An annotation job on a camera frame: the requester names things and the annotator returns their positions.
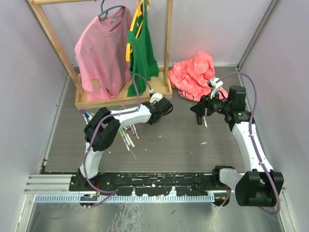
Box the wooden clothes rack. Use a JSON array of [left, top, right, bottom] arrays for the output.
[[28, 0, 173, 110]]

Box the yellow capped marker in pile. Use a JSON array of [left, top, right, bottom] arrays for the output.
[[132, 124, 140, 139]]

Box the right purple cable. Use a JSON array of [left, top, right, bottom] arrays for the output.
[[218, 72, 282, 215]]

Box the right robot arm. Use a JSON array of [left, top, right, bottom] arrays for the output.
[[190, 86, 284, 208]]

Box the yellow capped white pen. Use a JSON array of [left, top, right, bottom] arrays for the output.
[[203, 116, 208, 128]]

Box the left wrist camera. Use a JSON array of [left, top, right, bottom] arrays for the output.
[[149, 92, 163, 103]]

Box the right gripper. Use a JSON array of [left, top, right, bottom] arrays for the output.
[[190, 88, 232, 118]]

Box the grey capped white marker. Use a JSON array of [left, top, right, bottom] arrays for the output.
[[122, 128, 135, 148]]

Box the green tank top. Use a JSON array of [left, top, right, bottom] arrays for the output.
[[127, 7, 159, 95]]

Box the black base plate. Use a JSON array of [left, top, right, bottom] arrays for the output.
[[69, 172, 230, 197]]

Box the pink t-shirt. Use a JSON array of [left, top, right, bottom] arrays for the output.
[[74, 7, 132, 101]]

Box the black highlighter body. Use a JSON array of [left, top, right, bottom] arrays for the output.
[[197, 115, 203, 125]]

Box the slotted cable duct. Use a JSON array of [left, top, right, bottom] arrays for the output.
[[34, 193, 215, 204]]

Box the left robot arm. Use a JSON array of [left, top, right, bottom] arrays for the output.
[[79, 97, 173, 191]]

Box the yellow hanger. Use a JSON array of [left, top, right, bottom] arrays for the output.
[[126, 0, 150, 62]]

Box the green capped marker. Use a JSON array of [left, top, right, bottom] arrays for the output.
[[119, 129, 130, 152]]

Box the grey hanger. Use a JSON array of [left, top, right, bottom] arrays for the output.
[[98, 0, 126, 32]]

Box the coral printed cloth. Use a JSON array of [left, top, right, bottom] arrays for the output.
[[168, 51, 215, 102]]

